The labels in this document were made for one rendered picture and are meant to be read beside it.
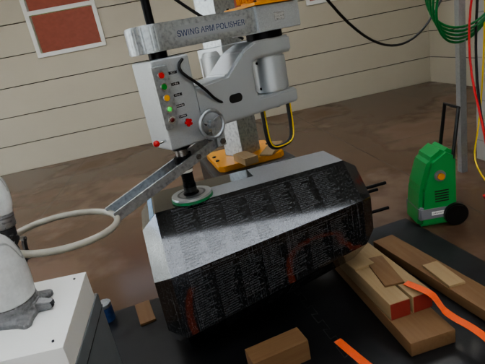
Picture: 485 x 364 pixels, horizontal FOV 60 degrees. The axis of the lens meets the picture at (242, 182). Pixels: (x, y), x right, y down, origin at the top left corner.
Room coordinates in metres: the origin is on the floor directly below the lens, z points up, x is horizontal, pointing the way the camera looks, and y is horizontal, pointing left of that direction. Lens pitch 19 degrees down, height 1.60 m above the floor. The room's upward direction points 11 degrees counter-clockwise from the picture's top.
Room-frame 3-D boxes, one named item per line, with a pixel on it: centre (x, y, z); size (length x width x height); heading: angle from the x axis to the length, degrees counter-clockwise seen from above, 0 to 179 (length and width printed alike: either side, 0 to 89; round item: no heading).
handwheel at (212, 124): (2.08, 0.11, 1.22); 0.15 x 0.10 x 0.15; 123
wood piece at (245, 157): (2.83, -0.05, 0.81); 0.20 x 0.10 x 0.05; 21
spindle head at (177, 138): (2.16, 0.21, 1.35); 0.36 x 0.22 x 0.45; 123
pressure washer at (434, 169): (2.94, -1.42, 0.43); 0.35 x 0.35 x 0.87; 88
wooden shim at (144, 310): (2.41, 0.80, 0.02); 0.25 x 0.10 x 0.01; 19
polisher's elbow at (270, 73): (2.47, -0.28, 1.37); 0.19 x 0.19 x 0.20
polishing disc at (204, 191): (2.11, 0.28, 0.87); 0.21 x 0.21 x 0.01
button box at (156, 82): (1.98, 0.27, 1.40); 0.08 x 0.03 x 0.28; 123
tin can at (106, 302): (2.42, 1.05, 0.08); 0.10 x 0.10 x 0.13
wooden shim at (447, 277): (2.10, -1.04, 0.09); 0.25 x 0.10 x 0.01; 8
